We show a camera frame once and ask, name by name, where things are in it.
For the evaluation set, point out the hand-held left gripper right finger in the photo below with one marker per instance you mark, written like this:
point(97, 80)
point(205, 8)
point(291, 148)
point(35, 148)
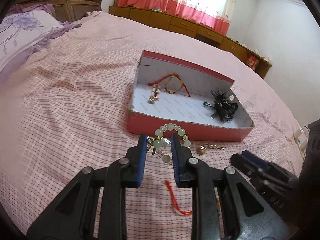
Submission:
point(176, 162)

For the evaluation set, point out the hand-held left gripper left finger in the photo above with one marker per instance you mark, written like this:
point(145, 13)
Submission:
point(141, 162)

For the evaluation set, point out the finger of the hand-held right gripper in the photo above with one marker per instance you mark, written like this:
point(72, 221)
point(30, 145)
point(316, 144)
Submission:
point(243, 167)
point(255, 160)

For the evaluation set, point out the pink cardboard box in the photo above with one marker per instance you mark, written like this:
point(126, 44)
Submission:
point(187, 131)

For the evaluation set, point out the black feather hair accessory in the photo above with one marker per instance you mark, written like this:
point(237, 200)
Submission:
point(225, 107)

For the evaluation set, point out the white hair clip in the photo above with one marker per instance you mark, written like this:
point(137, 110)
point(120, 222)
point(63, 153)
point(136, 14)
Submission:
point(154, 93)

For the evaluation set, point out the gold charm with pearls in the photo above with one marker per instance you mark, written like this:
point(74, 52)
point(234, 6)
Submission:
point(201, 150)

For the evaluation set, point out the white power strip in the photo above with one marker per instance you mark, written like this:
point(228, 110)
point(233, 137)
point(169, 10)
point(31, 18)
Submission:
point(300, 140)

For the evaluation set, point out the red gift box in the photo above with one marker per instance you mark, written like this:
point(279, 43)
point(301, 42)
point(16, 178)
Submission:
point(252, 61)

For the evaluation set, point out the long wooden cabinet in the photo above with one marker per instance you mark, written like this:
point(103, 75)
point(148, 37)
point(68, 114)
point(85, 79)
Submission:
point(180, 23)

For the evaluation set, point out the floral pink curtain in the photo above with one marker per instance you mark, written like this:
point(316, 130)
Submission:
point(175, 2)

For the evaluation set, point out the brown wooden headboard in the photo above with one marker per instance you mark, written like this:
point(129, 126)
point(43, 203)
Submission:
point(70, 2)

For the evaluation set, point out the purple floral pillow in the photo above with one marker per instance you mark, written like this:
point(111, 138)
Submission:
point(25, 30)

